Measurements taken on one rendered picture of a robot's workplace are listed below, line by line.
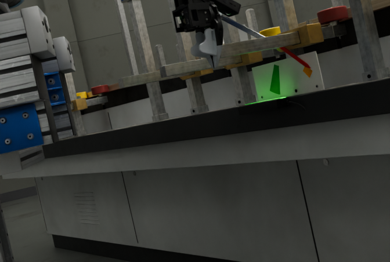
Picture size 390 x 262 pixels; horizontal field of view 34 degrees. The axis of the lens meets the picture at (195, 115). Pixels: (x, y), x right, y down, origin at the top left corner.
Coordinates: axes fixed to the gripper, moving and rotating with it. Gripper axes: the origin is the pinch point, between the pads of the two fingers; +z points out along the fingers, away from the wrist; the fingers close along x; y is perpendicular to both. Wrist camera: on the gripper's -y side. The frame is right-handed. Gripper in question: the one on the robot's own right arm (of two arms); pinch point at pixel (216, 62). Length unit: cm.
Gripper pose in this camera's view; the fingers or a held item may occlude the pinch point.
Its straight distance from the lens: 151.8
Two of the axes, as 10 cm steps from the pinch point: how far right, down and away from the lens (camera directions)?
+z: 2.0, 9.8, 0.1
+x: 5.5, -1.0, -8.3
